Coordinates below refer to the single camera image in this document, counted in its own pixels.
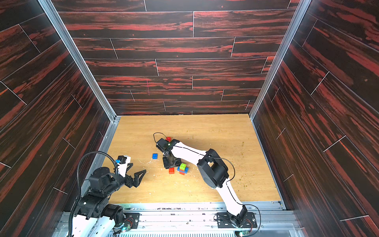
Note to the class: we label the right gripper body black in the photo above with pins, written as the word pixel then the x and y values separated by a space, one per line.
pixel 171 161

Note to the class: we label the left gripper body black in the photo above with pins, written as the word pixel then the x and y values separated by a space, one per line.
pixel 118 180

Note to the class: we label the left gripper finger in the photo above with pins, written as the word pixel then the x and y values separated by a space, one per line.
pixel 128 167
pixel 137 179

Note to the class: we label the green square lego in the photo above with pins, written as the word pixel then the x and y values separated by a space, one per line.
pixel 182 167

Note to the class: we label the blue long lego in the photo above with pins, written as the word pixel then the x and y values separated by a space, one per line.
pixel 185 171

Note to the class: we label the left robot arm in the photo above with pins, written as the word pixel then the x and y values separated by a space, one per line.
pixel 92 215

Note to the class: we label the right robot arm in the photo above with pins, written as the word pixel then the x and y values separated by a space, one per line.
pixel 213 170

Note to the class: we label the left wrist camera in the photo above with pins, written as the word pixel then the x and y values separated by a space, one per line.
pixel 122 164

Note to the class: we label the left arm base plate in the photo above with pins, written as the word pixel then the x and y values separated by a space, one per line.
pixel 131 221

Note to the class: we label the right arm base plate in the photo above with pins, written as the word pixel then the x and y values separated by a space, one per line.
pixel 226 220

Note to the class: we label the aluminium front rail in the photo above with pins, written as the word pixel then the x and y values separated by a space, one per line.
pixel 197 220

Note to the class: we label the left aluminium corner post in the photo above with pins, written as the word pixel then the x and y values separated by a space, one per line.
pixel 58 24

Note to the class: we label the aluminium corner post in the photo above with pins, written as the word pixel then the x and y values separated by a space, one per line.
pixel 58 24
pixel 288 37

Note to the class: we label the right aluminium corner post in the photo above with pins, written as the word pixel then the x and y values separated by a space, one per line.
pixel 288 37

